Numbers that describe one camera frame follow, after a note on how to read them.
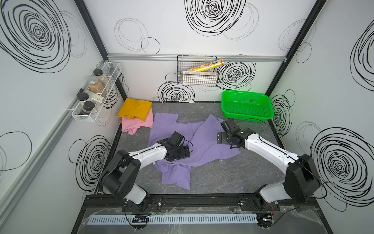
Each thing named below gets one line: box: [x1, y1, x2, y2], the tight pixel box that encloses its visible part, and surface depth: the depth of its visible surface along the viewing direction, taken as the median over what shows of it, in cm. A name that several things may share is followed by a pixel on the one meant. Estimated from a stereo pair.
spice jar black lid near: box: [80, 100, 95, 116], surface depth 64 cm
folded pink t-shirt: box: [121, 107, 154, 136], surface depth 103 cm
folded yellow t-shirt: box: [116, 97, 153, 122], surface depth 105 cm
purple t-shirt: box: [135, 112, 242, 191], surface depth 86 cm
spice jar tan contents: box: [88, 78, 105, 95], surface depth 72 cm
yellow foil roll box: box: [187, 58, 225, 73], surface depth 91 cm
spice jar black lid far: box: [93, 68, 108, 86], surface depth 75 cm
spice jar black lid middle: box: [76, 92, 90, 107], surface depth 64 cm
